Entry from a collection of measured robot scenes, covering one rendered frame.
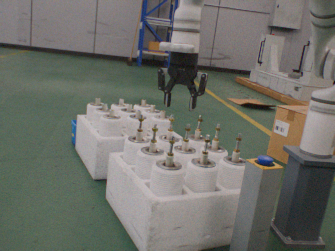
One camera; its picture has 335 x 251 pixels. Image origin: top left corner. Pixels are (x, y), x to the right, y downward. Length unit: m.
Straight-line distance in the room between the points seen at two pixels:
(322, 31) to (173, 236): 0.69
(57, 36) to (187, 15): 6.51
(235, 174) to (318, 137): 0.28
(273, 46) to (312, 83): 1.44
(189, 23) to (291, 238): 0.76
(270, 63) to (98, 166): 4.28
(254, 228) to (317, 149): 0.34
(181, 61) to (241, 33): 6.81
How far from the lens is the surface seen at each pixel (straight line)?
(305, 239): 1.28
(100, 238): 1.13
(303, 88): 4.26
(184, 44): 0.88
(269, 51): 5.56
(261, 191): 0.96
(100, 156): 1.45
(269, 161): 0.96
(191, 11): 0.92
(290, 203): 1.22
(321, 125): 1.17
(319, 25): 1.02
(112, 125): 1.46
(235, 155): 1.13
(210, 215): 1.07
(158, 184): 1.00
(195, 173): 1.04
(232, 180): 1.12
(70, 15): 7.32
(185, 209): 1.02
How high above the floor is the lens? 0.61
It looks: 14 degrees down
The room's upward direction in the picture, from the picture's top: 7 degrees clockwise
